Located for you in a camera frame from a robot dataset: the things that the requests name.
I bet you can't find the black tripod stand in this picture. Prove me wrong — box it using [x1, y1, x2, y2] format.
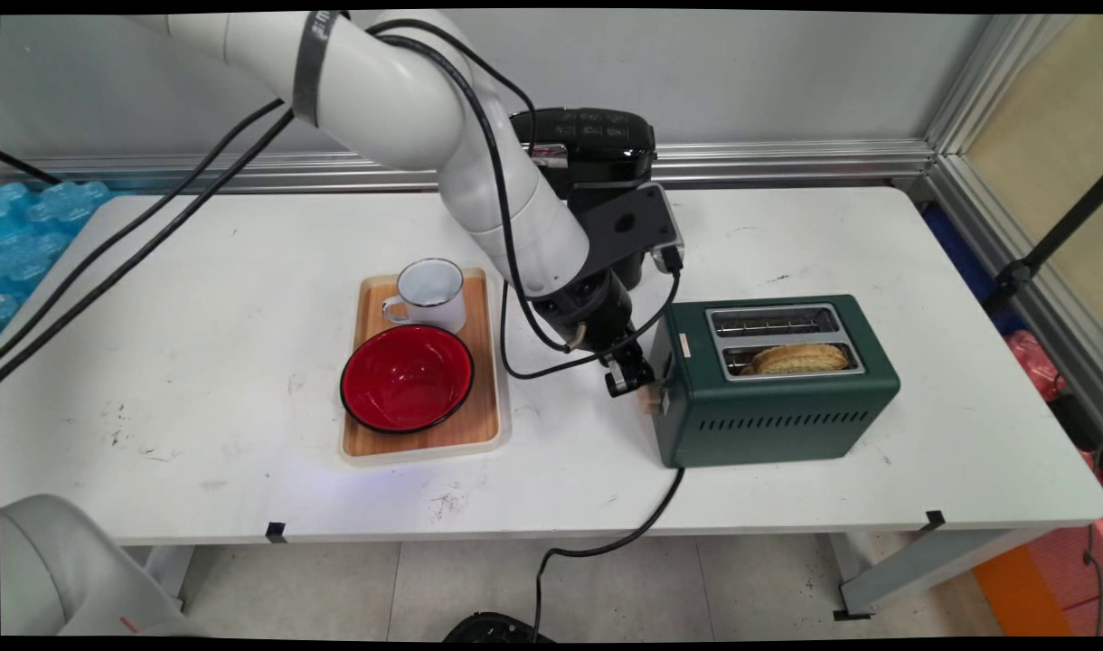
[981, 176, 1103, 313]

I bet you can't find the grey table leg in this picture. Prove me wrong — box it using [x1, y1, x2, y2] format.
[827, 529, 1059, 622]

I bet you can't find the blue bubble wrap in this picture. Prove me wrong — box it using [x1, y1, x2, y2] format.
[0, 181, 111, 331]

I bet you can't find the white table leg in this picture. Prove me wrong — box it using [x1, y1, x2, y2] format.
[143, 544, 196, 598]

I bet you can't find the upright aluminium frame post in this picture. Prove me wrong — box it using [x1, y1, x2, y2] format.
[922, 14, 1045, 156]

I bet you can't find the blue sheet beside table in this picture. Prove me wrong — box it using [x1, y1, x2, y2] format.
[922, 203, 1000, 308]

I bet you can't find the thin black rod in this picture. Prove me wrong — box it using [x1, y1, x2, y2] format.
[0, 152, 61, 185]

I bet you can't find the wooden serving tray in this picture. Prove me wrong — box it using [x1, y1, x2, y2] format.
[339, 267, 512, 465]

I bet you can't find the red bowl with black rim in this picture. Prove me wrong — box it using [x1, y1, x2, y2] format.
[339, 324, 476, 435]

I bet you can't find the black coffee machine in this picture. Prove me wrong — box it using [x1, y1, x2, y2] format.
[508, 107, 658, 292]

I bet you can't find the green two-slot toaster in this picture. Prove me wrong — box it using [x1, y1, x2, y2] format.
[649, 294, 901, 469]

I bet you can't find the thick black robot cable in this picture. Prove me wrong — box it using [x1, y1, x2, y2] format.
[0, 98, 286, 358]
[0, 108, 297, 381]

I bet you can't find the orange box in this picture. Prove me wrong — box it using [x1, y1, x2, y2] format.
[972, 542, 1072, 638]

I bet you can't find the black toaster power cord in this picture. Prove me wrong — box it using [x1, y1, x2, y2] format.
[532, 466, 686, 638]

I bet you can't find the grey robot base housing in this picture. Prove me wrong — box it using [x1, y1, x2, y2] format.
[0, 493, 200, 638]

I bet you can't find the horizontal aluminium frame rail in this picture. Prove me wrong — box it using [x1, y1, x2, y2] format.
[0, 140, 937, 195]

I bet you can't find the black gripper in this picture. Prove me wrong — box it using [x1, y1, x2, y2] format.
[529, 269, 657, 400]

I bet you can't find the white enamel mug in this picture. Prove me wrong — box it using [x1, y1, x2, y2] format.
[382, 258, 467, 335]

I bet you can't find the red plastic bag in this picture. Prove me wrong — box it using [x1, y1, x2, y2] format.
[1006, 330, 1068, 403]

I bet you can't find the sloping aluminium frame rail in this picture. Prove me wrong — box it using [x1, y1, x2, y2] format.
[922, 154, 1103, 439]

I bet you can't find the black round floor object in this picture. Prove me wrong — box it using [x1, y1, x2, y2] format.
[443, 612, 557, 643]

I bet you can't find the toasted bread slice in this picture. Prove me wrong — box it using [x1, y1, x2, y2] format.
[740, 343, 851, 376]

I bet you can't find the black strap on arm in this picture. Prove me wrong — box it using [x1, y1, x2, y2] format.
[292, 11, 342, 127]

